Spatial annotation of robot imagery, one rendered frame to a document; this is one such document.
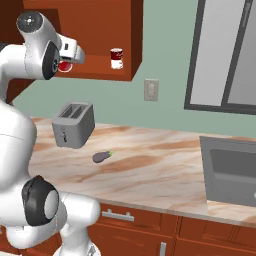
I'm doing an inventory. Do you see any open brown wall cabinet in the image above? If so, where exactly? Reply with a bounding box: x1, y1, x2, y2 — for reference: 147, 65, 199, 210
21, 0, 145, 82

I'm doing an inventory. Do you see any grey sink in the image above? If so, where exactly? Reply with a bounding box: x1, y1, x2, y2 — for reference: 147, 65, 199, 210
199, 135, 256, 208

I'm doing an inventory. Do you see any grey framed window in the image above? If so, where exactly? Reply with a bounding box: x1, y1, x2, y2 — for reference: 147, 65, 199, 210
183, 0, 256, 116

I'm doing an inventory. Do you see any purple eggplant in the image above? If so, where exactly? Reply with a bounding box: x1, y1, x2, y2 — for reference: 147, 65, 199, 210
91, 150, 115, 165

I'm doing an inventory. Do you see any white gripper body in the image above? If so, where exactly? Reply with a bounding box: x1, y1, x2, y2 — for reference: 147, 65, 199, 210
61, 44, 86, 65

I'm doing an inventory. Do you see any red and white can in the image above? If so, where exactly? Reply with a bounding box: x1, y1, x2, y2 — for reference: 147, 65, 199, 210
110, 47, 124, 70

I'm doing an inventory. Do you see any grey toaster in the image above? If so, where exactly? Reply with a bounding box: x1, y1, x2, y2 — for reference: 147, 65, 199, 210
51, 101, 96, 150

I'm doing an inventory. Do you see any brown base cabinet door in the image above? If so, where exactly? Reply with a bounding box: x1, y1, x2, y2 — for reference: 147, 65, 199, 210
173, 237, 256, 256
87, 225, 178, 256

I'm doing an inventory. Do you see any brown drawer front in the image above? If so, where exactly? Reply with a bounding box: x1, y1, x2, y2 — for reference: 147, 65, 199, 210
95, 202, 180, 238
177, 215, 256, 250

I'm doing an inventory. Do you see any beige wall outlet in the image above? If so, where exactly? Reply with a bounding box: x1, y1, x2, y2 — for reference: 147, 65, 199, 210
143, 78, 160, 103

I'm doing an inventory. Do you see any silver drawer handle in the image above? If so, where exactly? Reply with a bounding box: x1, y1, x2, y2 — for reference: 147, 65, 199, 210
101, 208, 136, 223

